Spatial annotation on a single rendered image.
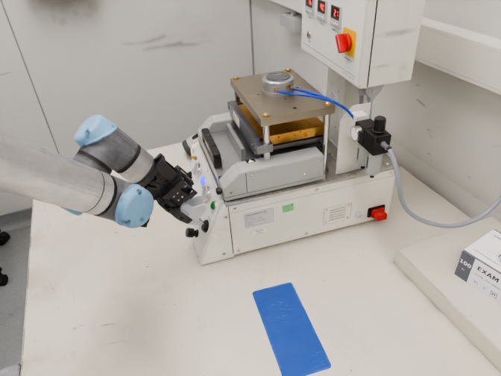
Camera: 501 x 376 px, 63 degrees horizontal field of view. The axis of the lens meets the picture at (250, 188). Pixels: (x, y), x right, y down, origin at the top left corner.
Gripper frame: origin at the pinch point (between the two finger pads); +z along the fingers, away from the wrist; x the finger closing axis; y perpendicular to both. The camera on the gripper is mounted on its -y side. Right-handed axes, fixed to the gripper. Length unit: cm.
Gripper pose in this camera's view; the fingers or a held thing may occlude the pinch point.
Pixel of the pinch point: (197, 222)
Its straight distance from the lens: 102.6
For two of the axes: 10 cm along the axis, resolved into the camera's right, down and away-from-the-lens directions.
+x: -2.9, -5.4, 7.9
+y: 7.6, -6.4, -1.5
